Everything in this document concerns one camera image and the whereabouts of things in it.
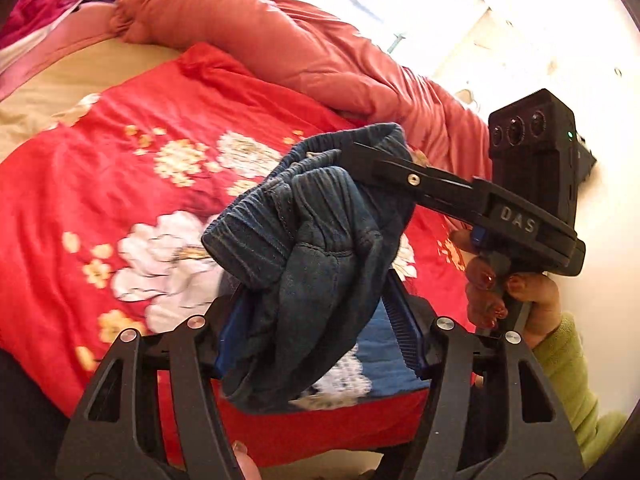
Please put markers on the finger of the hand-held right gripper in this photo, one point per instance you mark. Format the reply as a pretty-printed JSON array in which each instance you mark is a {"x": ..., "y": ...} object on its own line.
[{"x": 400, "y": 172}]

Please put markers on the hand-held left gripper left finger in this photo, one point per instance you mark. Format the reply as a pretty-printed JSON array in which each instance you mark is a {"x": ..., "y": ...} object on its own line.
[{"x": 227, "y": 340}]

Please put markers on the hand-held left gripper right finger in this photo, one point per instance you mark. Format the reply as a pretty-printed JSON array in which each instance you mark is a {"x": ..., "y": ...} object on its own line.
[{"x": 405, "y": 330}]

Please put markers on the blue pants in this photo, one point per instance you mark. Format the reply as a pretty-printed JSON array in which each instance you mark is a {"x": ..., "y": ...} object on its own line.
[{"x": 310, "y": 260}]

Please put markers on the person's right forearm green sleeve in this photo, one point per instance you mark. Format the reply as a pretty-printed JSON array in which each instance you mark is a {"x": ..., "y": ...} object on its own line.
[{"x": 575, "y": 385}]

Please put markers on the person's left hand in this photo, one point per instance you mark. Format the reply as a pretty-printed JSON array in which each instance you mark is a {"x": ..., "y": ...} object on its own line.
[{"x": 246, "y": 462}]

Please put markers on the person's right hand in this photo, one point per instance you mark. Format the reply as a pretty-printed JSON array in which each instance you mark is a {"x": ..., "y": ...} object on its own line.
[{"x": 542, "y": 305}]

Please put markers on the white lace cloth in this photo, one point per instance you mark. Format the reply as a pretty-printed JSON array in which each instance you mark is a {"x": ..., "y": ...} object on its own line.
[{"x": 340, "y": 380}]

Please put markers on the orange-pink duvet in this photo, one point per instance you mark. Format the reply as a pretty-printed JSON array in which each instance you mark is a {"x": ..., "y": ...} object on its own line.
[{"x": 300, "y": 45}]

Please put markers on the red floral blanket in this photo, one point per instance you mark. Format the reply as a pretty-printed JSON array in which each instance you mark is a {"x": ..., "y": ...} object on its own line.
[{"x": 75, "y": 185}]

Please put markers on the beige bed sheet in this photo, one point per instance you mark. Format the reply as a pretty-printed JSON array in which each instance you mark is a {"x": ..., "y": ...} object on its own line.
[{"x": 50, "y": 90}]

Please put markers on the pink sheet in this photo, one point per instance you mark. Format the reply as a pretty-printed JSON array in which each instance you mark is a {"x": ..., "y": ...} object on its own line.
[{"x": 75, "y": 30}]

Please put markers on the pink floral pillow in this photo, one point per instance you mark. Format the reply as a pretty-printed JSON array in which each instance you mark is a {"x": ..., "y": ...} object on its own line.
[{"x": 45, "y": 5}]

